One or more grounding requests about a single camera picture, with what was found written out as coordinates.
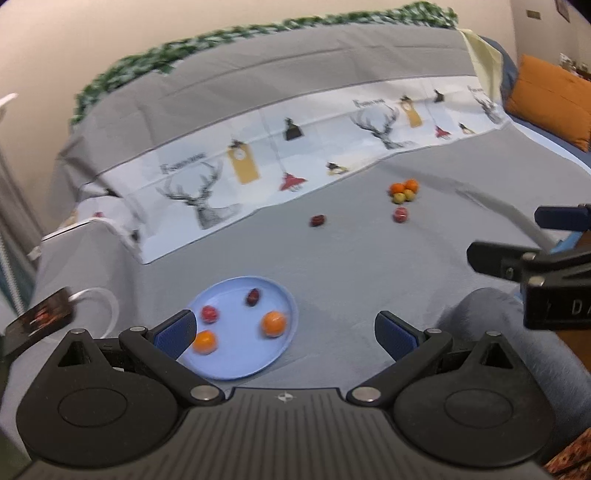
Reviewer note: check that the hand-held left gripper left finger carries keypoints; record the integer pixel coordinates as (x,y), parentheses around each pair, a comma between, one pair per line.
(174,333)

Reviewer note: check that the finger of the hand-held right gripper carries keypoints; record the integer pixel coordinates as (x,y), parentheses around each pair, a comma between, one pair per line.
(496,262)
(556,216)

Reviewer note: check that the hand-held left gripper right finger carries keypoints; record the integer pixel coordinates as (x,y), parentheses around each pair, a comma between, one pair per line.
(393,333)

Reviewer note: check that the orange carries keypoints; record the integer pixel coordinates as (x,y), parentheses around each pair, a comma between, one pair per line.
(205,342)
(396,188)
(411,185)
(274,323)

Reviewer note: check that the red apple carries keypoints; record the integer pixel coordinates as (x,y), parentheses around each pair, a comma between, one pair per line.
(400,214)
(210,314)

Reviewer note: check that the light blue plate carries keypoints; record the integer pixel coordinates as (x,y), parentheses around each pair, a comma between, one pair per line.
(240,339)

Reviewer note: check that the dark red fruit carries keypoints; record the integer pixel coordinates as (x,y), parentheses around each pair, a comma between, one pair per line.
(317,220)
(252,297)

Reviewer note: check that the yellow-green fruit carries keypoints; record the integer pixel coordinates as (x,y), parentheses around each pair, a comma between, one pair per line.
(399,198)
(409,195)

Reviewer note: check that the person's grey trouser leg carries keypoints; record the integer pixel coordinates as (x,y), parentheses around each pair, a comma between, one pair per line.
(489,318)

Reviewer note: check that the grey deer-print bedsheet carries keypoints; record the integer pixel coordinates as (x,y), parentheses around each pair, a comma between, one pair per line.
(323,258)

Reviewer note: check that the orange pillow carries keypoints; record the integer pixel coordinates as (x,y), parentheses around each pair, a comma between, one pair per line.
(551,99)

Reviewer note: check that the black smartphone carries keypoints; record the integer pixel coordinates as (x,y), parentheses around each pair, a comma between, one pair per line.
(37,319)

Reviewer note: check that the patterned rug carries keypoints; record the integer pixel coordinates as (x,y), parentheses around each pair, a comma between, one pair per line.
(570,461)

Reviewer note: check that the pale yellow cloth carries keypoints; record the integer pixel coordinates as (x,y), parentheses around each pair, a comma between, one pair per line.
(485,60)

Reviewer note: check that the grey curtain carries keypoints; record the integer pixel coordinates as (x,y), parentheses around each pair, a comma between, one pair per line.
(11,240)

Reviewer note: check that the green white knitted blanket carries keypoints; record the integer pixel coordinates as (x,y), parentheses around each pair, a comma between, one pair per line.
(194,44)

